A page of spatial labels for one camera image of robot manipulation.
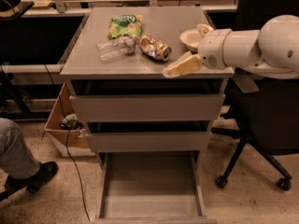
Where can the grey drawer cabinet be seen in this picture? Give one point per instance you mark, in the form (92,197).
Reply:
(165,23)

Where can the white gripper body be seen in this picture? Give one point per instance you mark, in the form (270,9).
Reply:
(211,48)

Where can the green chip bag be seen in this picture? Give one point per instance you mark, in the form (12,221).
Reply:
(123,25)

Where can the black office chair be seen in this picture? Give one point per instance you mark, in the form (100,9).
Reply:
(267,119)

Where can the grey open bottom drawer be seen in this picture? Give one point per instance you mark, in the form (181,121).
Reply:
(150,188)

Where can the grey middle drawer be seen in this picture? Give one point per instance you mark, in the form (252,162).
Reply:
(148,136)

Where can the green bag in box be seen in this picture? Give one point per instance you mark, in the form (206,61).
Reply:
(71,122)

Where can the cardboard box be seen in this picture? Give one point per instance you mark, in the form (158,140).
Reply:
(69,141)

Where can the person leg in jeans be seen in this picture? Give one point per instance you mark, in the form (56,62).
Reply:
(16,159)

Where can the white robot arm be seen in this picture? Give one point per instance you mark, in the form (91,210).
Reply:
(272,51)

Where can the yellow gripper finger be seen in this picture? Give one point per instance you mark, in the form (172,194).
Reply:
(187,63)
(203,29)

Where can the grey top drawer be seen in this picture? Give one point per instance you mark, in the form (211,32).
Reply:
(108,100)

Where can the clear plastic water bottle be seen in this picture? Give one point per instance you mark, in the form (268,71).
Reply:
(114,48)

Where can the white bowl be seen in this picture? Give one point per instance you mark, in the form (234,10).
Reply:
(191,39)

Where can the black shoe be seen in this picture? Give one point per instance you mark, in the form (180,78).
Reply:
(46,172)

